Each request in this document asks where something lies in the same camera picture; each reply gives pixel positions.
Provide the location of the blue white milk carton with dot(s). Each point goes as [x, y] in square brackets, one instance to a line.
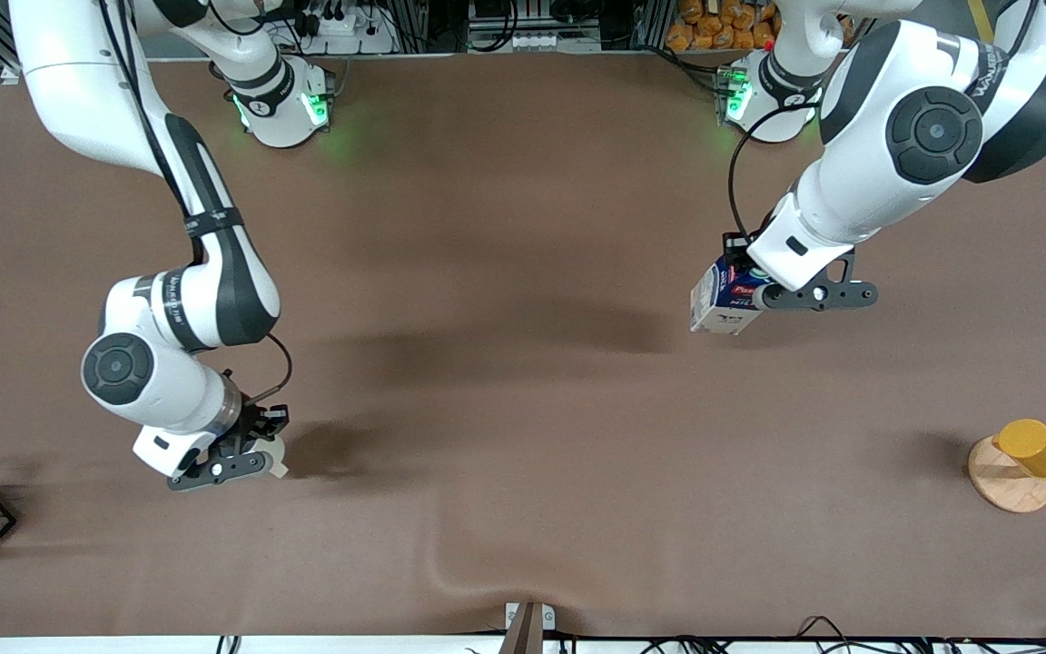
[718, 304]

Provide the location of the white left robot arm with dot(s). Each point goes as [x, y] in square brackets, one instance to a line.
[936, 132]

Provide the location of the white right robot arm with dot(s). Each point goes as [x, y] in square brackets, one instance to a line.
[214, 291]

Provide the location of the yellow plastic cup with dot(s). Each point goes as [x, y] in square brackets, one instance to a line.
[1036, 447]

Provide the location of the round wooden cup stand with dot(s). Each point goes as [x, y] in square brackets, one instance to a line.
[1009, 490]

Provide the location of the brown table cloth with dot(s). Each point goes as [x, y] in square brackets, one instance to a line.
[523, 227]

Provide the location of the pile of orange bread rolls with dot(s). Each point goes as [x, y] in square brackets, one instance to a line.
[714, 27]

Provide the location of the small white power strip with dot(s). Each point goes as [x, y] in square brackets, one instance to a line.
[541, 42]

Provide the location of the black equipment box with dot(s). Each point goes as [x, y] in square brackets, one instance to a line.
[496, 11]

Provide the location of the white power strip with plugs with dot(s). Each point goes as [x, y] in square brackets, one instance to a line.
[350, 41]

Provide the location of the black right camera bracket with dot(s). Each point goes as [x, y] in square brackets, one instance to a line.
[232, 468]

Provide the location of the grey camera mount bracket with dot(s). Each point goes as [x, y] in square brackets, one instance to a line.
[527, 636]

